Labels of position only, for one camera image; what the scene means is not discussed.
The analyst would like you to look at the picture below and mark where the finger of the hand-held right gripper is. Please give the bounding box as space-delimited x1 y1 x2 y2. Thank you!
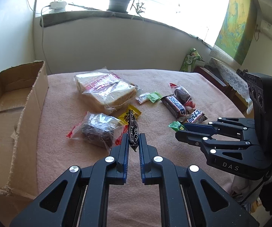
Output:
184 117 255 138
175 130 254 157

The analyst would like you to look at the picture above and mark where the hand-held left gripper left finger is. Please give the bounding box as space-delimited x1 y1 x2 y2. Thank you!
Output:
9 134 130 227

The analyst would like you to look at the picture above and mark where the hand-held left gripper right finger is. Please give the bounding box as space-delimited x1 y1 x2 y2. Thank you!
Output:
138 133 260 227

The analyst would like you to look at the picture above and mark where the brown chocolate bar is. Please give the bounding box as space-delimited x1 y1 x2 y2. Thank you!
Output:
161 95 193 120
178 109 208 124

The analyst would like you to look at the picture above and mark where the dark green candy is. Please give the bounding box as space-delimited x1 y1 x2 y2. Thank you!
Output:
168 121 187 132

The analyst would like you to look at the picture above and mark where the black patterned snack packet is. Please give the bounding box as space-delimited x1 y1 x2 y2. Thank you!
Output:
126 109 140 152

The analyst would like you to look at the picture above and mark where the red chocolate cake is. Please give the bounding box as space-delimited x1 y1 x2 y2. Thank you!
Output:
169 83 195 108

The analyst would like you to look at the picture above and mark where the large clear brown cake packet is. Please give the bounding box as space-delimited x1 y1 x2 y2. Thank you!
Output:
66 112 129 155

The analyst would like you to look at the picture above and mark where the light green candy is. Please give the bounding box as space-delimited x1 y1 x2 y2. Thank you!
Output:
148 92 163 103

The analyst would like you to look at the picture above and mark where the sliced bread bag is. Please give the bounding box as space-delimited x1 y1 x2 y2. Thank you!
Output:
74 70 142 115

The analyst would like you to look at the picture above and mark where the brown cardboard box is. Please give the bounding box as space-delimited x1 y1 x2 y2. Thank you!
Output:
0 60 49 200

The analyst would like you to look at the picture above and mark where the yellow candy packet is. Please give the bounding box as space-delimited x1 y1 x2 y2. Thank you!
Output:
118 104 142 126

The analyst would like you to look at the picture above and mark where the dark wooden cabinet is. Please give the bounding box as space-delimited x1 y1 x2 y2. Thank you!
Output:
194 65 228 93

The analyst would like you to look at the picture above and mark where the white candy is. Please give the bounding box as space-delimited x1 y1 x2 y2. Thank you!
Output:
136 92 150 104

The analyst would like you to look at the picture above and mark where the white lace cloth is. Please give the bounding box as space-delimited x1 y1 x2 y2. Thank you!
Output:
208 45 254 114

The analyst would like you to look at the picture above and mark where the green snack bag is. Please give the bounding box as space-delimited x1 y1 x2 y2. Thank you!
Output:
180 48 202 72

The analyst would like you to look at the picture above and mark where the potted spider plant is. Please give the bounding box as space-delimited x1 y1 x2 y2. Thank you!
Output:
86 0 165 20

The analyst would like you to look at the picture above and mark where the dark thin stick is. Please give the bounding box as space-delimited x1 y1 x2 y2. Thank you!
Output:
68 3 109 12

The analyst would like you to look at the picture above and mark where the white power adapter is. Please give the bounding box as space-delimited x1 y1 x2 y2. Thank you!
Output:
49 1 67 13

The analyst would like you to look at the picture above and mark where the landscape wall scroll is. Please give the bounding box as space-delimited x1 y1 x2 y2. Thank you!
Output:
214 0 260 65

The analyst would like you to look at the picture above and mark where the white cable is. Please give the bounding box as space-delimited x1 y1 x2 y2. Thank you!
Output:
40 3 53 75

